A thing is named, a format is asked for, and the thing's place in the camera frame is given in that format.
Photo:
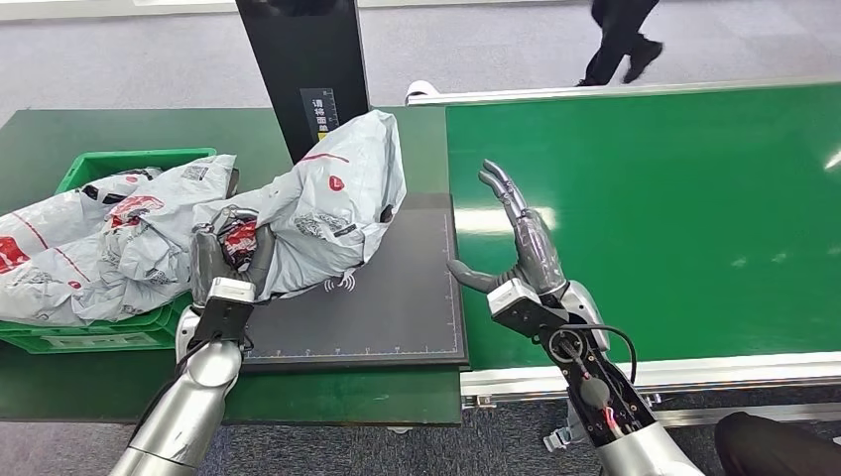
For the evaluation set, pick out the green conveyor belt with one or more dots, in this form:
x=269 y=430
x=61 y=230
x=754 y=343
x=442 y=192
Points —
x=690 y=197

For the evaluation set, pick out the black rounded cover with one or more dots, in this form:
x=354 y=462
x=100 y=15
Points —
x=782 y=450

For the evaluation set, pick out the small metal bracket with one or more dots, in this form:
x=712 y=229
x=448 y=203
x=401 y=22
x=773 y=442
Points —
x=557 y=439

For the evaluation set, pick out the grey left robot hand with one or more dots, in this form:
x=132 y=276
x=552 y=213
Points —
x=207 y=259

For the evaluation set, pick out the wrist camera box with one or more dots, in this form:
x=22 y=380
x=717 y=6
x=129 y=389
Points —
x=519 y=305
x=227 y=305

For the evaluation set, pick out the green plastic crate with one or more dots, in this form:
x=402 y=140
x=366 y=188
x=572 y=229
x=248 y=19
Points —
x=157 y=343
x=98 y=159

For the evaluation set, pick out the white mailer with black print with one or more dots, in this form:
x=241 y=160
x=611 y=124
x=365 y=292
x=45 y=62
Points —
x=115 y=184

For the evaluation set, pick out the crumpled grey mailer bag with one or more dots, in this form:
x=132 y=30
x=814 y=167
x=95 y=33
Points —
x=66 y=302

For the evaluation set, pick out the grey mailer package red print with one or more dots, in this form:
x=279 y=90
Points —
x=328 y=197

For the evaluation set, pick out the silver conveyor frame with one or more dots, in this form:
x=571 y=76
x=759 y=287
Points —
x=723 y=371

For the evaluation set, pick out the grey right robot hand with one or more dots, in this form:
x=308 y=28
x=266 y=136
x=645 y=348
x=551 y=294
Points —
x=535 y=253

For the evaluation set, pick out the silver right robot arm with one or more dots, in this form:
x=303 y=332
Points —
x=611 y=407

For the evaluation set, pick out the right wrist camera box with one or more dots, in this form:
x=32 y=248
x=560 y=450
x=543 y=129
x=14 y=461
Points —
x=519 y=305

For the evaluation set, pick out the grey mailer with QR label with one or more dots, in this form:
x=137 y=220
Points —
x=164 y=217

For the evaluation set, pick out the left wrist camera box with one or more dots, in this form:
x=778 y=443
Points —
x=227 y=305

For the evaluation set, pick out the person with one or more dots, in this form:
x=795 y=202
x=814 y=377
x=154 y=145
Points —
x=617 y=33

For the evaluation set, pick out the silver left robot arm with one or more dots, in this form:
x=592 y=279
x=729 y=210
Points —
x=184 y=407

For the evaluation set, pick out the black inbound scanner machine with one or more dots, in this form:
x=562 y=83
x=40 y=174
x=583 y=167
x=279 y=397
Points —
x=394 y=296

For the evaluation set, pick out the grey mailer with red line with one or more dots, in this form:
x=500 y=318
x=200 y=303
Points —
x=52 y=223

